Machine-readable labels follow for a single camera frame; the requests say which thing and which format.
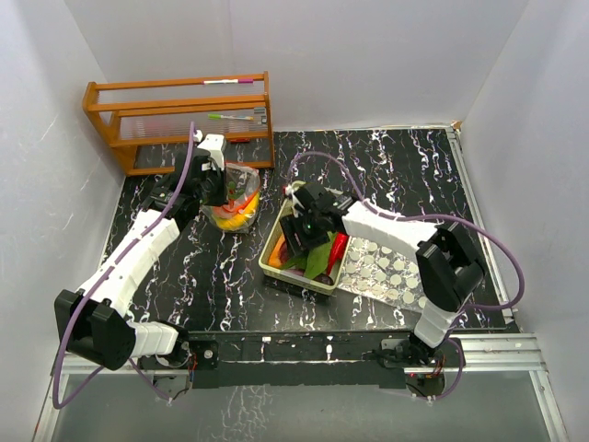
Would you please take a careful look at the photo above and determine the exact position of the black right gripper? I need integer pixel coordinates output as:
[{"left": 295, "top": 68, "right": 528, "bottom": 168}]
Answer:
[{"left": 280, "top": 209, "right": 329, "bottom": 259}]

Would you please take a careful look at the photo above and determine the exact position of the cherry tomato sprig toy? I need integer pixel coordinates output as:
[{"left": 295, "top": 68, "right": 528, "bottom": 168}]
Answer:
[{"left": 227, "top": 181, "right": 245, "bottom": 201}]

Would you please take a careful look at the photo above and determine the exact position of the red watermelon slice toy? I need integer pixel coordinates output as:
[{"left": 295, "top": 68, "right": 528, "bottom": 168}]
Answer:
[{"left": 212, "top": 205, "right": 238, "bottom": 219}]

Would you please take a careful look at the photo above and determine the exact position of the pale green perforated basket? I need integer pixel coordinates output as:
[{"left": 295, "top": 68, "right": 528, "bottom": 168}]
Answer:
[{"left": 259, "top": 199, "right": 350, "bottom": 296}]

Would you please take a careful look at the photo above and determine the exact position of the yellow toy banana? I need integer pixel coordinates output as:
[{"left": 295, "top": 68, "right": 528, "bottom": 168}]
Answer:
[{"left": 214, "top": 210, "right": 258, "bottom": 231}]

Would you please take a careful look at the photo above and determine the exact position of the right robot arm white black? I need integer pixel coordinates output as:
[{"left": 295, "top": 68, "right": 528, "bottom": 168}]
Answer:
[{"left": 281, "top": 183, "right": 487, "bottom": 366}]

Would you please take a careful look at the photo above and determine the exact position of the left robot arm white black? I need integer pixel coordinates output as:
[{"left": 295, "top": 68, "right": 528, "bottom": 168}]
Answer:
[{"left": 54, "top": 148, "right": 227, "bottom": 370}]

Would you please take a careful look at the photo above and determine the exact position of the clear bag of white discs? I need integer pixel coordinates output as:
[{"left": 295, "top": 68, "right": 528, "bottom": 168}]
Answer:
[{"left": 338, "top": 238, "right": 426, "bottom": 313}]

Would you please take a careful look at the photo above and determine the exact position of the green toy leaf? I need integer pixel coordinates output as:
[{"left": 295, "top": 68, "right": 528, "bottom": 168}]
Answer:
[{"left": 280, "top": 242, "right": 332, "bottom": 280}]

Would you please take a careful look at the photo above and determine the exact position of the small red item under shelf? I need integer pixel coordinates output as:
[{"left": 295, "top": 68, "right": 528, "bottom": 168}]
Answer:
[{"left": 228, "top": 137, "right": 251, "bottom": 144}]

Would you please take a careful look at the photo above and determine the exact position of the red toy chili pepper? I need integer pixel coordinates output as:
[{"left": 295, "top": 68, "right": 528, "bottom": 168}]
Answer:
[{"left": 326, "top": 232, "right": 349, "bottom": 274}]

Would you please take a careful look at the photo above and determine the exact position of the dark red toy sweet potato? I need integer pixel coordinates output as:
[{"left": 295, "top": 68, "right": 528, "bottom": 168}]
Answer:
[{"left": 282, "top": 269, "right": 333, "bottom": 285}]

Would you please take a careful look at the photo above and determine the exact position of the green marker pen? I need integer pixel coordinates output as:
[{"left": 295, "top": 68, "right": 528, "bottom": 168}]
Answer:
[{"left": 207, "top": 113, "right": 255, "bottom": 122}]

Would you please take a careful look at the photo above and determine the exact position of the wooden shelf rack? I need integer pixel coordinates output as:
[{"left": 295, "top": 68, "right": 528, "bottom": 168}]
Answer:
[{"left": 82, "top": 71, "right": 275, "bottom": 177}]

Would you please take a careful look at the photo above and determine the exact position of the pink white marker pen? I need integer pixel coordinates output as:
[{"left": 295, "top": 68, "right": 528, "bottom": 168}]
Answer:
[{"left": 202, "top": 77, "right": 255, "bottom": 86}]

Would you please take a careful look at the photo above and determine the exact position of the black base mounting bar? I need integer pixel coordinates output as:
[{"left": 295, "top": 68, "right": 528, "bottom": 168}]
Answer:
[{"left": 137, "top": 329, "right": 466, "bottom": 392}]

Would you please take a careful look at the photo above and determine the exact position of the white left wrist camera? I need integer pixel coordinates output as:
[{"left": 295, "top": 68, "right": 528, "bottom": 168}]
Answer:
[{"left": 198, "top": 134, "right": 226, "bottom": 170}]

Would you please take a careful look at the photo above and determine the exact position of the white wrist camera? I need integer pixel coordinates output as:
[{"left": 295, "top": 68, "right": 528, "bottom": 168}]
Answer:
[
  {"left": 198, "top": 134, "right": 226, "bottom": 170},
  {"left": 284, "top": 183, "right": 305, "bottom": 217}
]

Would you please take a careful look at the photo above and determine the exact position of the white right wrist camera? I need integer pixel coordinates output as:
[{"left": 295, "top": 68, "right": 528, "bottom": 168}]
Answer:
[{"left": 284, "top": 183, "right": 305, "bottom": 217}]

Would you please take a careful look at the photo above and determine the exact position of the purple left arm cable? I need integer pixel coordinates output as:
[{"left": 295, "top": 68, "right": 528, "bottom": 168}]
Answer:
[{"left": 51, "top": 120, "right": 203, "bottom": 410}]

